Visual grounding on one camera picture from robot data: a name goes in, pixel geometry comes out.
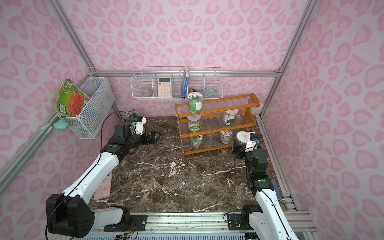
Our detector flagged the white label jar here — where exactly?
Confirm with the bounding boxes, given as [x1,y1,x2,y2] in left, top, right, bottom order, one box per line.
[234,131,251,148]
[223,109,239,126]

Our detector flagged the green label jar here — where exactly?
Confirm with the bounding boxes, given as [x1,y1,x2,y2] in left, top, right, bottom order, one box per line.
[188,92,203,114]
[187,115,202,132]

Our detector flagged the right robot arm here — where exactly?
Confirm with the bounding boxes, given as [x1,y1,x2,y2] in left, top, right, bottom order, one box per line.
[233,145,298,240]

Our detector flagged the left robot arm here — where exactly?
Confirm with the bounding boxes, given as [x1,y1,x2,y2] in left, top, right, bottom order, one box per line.
[45,122,161,239]

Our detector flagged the sunflower label jar bottom right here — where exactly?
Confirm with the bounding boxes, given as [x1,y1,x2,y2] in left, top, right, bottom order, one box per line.
[220,130,233,145]

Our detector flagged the orange wooden three-tier shelf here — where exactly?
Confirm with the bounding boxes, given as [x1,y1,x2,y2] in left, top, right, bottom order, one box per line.
[175,93,261,156]

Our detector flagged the tomato label jar bottom left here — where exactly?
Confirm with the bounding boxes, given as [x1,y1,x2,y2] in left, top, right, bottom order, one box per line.
[190,135,203,150]

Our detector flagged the mint green pencil cup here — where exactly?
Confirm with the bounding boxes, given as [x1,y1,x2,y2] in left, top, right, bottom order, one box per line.
[124,112,143,123]

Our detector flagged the coloured pencils in cup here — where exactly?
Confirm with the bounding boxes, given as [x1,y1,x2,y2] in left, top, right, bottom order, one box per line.
[126,109,136,122]

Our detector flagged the clear tape roll in basket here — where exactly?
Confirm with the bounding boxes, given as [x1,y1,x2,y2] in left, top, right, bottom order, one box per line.
[140,88,153,98]

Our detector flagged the white orange calculator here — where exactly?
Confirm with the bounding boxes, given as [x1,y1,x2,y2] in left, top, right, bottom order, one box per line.
[158,77,172,98]

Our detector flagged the blue book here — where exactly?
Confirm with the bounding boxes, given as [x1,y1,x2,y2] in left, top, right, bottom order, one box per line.
[181,66,190,100]

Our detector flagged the white mesh side basket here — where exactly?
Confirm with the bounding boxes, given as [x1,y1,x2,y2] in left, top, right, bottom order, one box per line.
[62,77,115,140]

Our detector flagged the light blue cup in basket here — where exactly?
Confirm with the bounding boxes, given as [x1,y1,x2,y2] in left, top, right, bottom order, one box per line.
[205,87,216,98]

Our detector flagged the pink calculator on table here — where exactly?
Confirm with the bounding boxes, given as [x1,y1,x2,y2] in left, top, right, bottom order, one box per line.
[94,171,113,200]

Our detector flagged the mint star shaped hook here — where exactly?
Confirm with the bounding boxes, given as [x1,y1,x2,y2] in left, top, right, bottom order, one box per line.
[54,118,69,130]

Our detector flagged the green red snack packet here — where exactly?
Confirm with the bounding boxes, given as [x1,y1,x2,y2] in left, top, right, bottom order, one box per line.
[56,79,91,117]

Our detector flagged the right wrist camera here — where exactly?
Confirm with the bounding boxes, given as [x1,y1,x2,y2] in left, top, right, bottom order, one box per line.
[245,132,260,152]

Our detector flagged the white wire wall basket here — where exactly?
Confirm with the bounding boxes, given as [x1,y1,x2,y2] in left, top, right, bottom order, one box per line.
[130,66,224,101]

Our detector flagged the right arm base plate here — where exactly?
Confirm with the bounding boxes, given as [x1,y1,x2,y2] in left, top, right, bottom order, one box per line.
[223,212,250,231]

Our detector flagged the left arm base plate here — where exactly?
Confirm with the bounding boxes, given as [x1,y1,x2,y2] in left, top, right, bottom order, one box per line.
[104,215,148,233]

